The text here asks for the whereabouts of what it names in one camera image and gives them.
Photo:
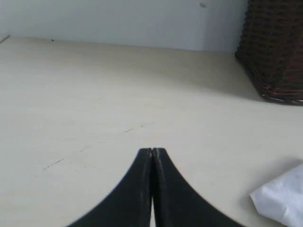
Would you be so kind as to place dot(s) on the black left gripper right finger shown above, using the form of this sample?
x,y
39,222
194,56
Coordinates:
x,y
176,203

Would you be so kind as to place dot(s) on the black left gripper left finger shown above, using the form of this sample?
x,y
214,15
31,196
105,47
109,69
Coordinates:
x,y
130,202

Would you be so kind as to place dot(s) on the white t-shirt red logo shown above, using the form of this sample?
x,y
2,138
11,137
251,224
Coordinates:
x,y
282,198

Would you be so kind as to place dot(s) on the dark brown wicker basket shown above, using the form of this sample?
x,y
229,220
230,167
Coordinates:
x,y
271,49

